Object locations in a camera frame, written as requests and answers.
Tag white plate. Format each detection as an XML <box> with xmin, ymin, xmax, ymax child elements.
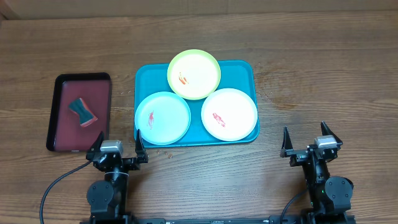
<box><xmin>201</xmin><ymin>88</ymin><xmax>258</xmax><ymax>142</ymax></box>

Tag red and green sponge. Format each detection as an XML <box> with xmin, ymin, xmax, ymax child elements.
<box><xmin>68</xmin><ymin>98</ymin><xmax>98</xmax><ymax>128</ymax></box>

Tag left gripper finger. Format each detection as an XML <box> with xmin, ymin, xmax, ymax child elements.
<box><xmin>88</xmin><ymin>131</ymin><xmax>104</xmax><ymax>153</ymax></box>
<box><xmin>135</xmin><ymin>129</ymin><xmax>148</xmax><ymax>162</ymax></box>

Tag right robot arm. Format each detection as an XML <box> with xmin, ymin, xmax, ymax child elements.
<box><xmin>279</xmin><ymin>121</ymin><xmax>356</xmax><ymax>223</ymax></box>

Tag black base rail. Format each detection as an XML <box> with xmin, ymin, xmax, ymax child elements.
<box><xmin>80</xmin><ymin>213</ymin><xmax>356</xmax><ymax>224</ymax></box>

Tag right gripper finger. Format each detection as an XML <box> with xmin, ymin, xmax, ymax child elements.
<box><xmin>281</xmin><ymin>126</ymin><xmax>294</xmax><ymax>151</ymax></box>
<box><xmin>320</xmin><ymin>121</ymin><xmax>343</xmax><ymax>146</ymax></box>

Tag yellow-green plate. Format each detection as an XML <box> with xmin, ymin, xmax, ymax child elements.
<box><xmin>167</xmin><ymin>49</ymin><xmax>221</xmax><ymax>100</ymax></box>

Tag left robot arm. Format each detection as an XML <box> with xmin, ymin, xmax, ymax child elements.
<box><xmin>86</xmin><ymin>131</ymin><xmax>149</xmax><ymax>224</ymax></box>

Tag black and red tray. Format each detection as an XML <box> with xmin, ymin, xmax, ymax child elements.
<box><xmin>46</xmin><ymin>72</ymin><xmax>112</xmax><ymax>152</ymax></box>

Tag light blue plate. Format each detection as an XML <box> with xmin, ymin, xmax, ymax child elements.
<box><xmin>134</xmin><ymin>91</ymin><xmax>191</xmax><ymax>146</ymax></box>

